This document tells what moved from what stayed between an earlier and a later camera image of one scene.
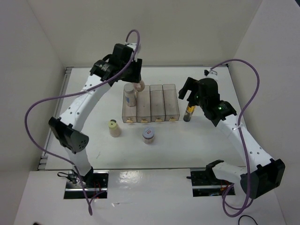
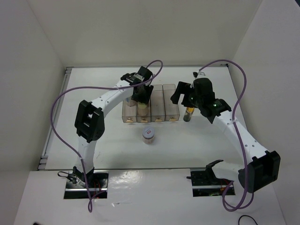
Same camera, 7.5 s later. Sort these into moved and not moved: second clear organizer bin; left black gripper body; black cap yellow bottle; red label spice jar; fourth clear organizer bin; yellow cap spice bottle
Moved: yellow cap spice bottle; left black gripper body
Not moved: black cap yellow bottle; second clear organizer bin; red label spice jar; fourth clear organizer bin
